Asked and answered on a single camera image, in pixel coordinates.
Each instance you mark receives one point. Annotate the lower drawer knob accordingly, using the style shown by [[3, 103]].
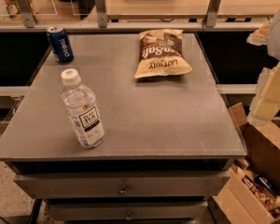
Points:
[[128, 216]]

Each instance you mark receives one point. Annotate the Pepsi can in box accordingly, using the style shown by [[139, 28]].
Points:
[[263, 181]]

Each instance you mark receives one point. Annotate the metal bracket post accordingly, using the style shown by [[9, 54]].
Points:
[[102, 18], [210, 19], [28, 17]]

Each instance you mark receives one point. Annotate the right metal bracket post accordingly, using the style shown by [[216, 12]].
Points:
[[210, 19]]

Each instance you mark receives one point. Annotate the cardboard box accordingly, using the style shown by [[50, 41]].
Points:
[[262, 143]]

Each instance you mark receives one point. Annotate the snack packets in box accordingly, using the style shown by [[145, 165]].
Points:
[[269, 199]]

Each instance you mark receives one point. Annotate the left metal bracket post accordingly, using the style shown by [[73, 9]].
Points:
[[28, 17]]

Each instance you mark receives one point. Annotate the drawer knob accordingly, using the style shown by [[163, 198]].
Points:
[[128, 216], [123, 191]]

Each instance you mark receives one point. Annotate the clear plastic water bottle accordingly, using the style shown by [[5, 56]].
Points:
[[79, 102]]

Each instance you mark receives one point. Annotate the blue Pepsi can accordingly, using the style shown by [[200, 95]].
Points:
[[60, 45]]

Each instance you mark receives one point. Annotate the upper drawer knob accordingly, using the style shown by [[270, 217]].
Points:
[[123, 191]]

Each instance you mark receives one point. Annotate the grey metal drawer cabinet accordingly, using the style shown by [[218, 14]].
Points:
[[169, 140]]

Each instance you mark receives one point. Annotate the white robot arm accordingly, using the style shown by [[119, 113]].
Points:
[[269, 35]]

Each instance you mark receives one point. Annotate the middle metal bracket post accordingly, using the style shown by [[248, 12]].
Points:
[[102, 18]]

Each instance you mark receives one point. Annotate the brown chip bag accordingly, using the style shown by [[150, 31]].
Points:
[[161, 54]]

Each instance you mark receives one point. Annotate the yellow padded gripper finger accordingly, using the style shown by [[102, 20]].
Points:
[[266, 103]]

